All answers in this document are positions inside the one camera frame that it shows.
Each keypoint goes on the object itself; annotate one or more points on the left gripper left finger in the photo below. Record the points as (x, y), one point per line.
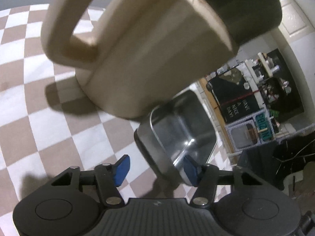
(108, 178)

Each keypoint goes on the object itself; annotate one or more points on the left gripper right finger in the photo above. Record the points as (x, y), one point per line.
(204, 178)

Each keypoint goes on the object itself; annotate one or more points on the steel rectangular tray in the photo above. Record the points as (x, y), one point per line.
(182, 127)
(157, 157)

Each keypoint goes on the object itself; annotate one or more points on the dark blue folding chair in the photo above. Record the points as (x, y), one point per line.
(274, 162)

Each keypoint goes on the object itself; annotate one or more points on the poizon storage box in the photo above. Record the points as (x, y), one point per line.
(251, 131)

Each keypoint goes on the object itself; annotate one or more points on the black have-a-nice-day cloth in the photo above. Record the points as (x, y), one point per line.
(233, 94)

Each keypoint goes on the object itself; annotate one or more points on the beige thermos jug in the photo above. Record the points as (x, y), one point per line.
(141, 53)

